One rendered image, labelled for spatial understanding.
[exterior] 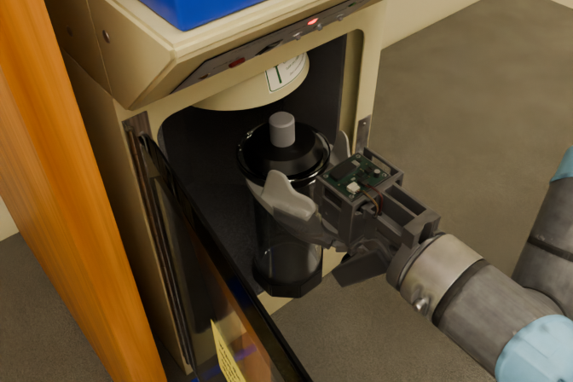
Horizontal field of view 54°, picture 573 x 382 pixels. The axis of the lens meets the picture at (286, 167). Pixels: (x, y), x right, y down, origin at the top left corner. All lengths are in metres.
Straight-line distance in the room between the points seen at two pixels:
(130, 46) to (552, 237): 0.41
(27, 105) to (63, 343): 0.61
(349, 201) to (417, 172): 0.57
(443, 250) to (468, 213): 0.52
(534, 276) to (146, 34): 0.42
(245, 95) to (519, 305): 0.32
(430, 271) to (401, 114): 0.73
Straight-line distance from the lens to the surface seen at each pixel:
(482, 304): 0.50
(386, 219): 0.54
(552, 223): 0.59
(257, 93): 0.58
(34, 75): 0.32
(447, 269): 0.51
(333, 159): 0.65
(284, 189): 0.58
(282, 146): 0.62
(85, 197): 0.38
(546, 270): 0.58
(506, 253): 0.99
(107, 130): 0.52
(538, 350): 0.49
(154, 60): 0.34
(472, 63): 1.41
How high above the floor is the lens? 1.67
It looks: 44 degrees down
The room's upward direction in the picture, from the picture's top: straight up
